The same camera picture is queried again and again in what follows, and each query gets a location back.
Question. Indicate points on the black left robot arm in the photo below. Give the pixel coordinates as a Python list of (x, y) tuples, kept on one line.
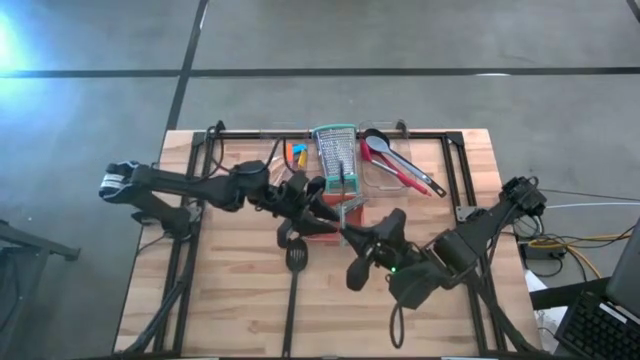
[(190, 182)]

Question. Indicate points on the orange plastic bin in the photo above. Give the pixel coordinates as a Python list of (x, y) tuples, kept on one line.
[(356, 219)]

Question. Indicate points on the black desk bar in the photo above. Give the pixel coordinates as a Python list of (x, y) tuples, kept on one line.
[(565, 297)]

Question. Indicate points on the clear plastic container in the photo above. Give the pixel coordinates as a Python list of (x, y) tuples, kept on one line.
[(402, 150), (267, 155)]

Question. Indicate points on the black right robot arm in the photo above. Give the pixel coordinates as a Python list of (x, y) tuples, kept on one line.
[(475, 235)]

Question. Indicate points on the white paper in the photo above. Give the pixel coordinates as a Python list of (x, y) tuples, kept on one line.
[(550, 320)]

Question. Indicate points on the black power box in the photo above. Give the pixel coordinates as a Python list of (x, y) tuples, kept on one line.
[(540, 252)]

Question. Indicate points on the steel box grater teal trim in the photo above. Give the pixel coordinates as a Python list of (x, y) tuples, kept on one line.
[(330, 150)]

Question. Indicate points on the silver mounting plate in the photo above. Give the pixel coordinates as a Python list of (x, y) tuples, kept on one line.
[(465, 212)]

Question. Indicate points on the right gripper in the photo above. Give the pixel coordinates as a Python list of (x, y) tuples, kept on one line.
[(397, 255)]

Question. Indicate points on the black plastic spoon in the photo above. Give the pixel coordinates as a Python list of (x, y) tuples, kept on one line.
[(374, 134)]

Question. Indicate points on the black slotted spoon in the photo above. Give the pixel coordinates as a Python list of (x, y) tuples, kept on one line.
[(296, 257)]

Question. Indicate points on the black laptop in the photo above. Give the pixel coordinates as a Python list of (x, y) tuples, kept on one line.
[(595, 330)]

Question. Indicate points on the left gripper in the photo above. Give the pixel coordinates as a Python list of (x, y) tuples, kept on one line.
[(290, 200)]

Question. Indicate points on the black stand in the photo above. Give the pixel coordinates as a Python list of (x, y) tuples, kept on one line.
[(30, 240)]

